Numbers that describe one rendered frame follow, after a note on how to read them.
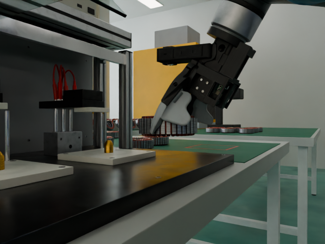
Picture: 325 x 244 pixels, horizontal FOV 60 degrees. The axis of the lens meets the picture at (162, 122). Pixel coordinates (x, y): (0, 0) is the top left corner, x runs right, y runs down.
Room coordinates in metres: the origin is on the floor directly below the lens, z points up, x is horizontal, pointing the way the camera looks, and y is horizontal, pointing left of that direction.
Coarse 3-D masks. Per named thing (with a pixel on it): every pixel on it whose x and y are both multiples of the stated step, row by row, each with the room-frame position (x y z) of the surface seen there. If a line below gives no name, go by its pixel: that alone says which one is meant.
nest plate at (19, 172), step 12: (12, 168) 0.41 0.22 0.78; (24, 168) 0.41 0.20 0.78; (36, 168) 0.41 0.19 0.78; (48, 168) 0.41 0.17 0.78; (60, 168) 0.41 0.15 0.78; (72, 168) 0.43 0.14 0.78; (0, 180) 0.34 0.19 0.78; (12, 180) 0.35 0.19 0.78; (24, 180) 0.36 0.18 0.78; (36, 180) 0.38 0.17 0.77
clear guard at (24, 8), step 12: (0, 0) 0.49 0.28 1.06; (12, 0) 0.49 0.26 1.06; (24, 0) 0.49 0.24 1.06; (36, 0) 0.49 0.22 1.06; (48, 0) 0.49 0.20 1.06; (60, 0) 0.49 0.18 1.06; (96, 0) 0.36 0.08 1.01; (108, 0) 0.41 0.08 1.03; (0, 12) 0.54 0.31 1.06; (12, 12) 0.54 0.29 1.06; (120, 12) 0.41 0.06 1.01
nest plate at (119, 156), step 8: (72, 152) 0.61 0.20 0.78; (80, 152) 0.61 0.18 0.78; (88, 152) 0.61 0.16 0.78; (96, 152) 0.61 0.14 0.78; (112, 152) 0.61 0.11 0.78; (120, 152) 0.61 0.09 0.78; (128, 152) 0.61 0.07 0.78; (136, 152) 0.61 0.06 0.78; (144, 152) 0.61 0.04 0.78; (152, 152) 0.63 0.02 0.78; (72, 160) 0.57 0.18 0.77; (80, 160) 0.55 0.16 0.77; (88, 160) 0.54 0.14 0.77; (96, 160) 0.53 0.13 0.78; (104, 160) 0.52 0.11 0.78; (112, 160) 0.51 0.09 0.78; (120, 160) 0.53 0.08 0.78; (128, 160) 0.55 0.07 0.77
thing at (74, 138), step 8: (48, 136) 0.66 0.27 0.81; (56, 136) 0.65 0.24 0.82; (64, 136) 0.66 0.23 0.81; (72, 136) 0.68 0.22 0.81; (80, 136) 0.70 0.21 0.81; (48, 144) 0.66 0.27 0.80; (56, 144) 0.65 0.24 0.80; (64, 144) 0.66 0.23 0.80; (72, 144) 0.68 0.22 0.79; (80, 144) 0.70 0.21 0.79; (48, 152) 0.66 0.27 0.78; (56, 152) 0.65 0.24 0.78; (64, 152) 0.66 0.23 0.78
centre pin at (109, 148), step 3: (108, 141) 0.61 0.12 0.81; (111, 141) 0.61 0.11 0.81; (105, 144) 0.61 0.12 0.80; (108, 144) 0.61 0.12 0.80; (111, 144) 0.61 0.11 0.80; (105, 147) 0.61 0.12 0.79; (108, 147) 0.61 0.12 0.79; (111, 147) 0.61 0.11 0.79; (105, 150) 0.61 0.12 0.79; (108, 150) 0.61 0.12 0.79; (111, 150) 0.61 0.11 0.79
